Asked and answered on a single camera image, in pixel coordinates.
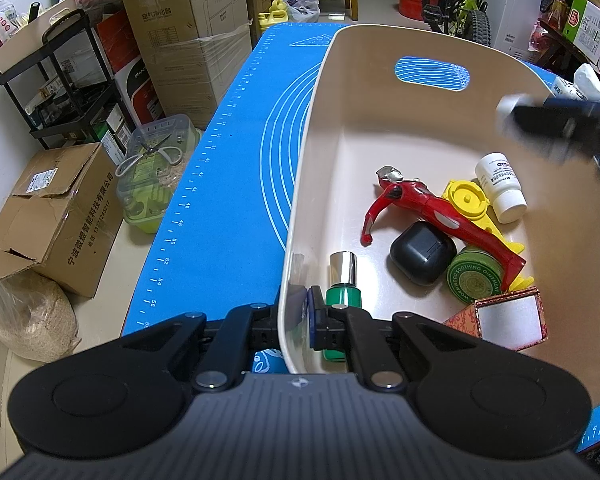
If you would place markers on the yellow plastic jug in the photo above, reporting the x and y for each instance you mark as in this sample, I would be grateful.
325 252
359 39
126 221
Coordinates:
280 7
266 20

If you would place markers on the white pill bottle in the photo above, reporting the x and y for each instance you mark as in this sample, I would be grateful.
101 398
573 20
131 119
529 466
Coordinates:
500 180

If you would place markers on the black metal rack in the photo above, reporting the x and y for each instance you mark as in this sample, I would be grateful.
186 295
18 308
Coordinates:
75 85

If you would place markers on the black earbud case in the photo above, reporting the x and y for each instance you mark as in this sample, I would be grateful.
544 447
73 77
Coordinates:
422 255

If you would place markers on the white chest freezer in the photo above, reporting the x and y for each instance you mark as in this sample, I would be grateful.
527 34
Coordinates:
520 10

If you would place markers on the orange drink bottle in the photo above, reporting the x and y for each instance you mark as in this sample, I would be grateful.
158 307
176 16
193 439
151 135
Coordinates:
560 10

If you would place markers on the red pruning shears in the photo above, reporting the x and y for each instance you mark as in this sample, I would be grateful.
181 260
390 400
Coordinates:
430 207

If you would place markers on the clear plastic storage container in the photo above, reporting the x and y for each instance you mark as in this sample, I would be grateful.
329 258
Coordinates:
155 195

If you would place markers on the red patterned gift box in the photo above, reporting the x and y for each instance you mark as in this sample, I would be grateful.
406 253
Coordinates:
510 320

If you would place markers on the plastic-wrapped cardboard box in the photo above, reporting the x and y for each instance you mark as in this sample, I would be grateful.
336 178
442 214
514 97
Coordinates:
195 80

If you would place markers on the blue silicone mat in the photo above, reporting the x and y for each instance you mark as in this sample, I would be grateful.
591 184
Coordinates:
240 185

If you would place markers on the green and white box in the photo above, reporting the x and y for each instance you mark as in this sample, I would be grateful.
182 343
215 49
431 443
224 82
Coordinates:
587 25

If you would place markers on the clear bag of grain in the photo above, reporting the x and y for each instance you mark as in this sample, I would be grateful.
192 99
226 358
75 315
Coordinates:
35 320

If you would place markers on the beige plastic basket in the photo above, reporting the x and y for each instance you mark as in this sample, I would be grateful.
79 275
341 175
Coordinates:
380 125

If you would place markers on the printed tissue box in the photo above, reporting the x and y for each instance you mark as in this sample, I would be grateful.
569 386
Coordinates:
587 82

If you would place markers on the green bottle with silver cap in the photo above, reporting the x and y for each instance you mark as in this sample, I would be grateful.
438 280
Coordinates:
344 295

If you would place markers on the cardboard tray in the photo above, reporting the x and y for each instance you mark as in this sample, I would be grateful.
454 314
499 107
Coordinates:
35 35

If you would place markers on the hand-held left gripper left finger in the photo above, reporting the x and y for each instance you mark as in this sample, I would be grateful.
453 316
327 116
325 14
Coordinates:
260 330

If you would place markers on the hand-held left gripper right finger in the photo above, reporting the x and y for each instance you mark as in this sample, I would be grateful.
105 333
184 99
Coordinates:
313 316

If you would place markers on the torn cardboard box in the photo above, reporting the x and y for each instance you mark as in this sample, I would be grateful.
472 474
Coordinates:
50 210

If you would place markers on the red and black box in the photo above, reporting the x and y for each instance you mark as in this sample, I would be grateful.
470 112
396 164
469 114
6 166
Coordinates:
135 80

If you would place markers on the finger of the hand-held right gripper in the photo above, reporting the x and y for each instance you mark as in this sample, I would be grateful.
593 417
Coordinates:
565 125

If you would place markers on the yellow plastic toy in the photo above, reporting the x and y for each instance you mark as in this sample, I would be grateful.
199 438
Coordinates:
467 200

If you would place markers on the green round ointment tin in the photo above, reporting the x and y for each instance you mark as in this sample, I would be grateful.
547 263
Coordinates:
475 280

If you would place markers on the yellow-green bicycle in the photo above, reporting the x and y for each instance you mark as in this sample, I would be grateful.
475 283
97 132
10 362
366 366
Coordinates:
472 15

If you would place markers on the clear plastic bag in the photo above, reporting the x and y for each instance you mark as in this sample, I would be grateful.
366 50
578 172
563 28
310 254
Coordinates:
302 5

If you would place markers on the tall cardboard box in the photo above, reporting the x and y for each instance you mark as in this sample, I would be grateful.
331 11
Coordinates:
190 0

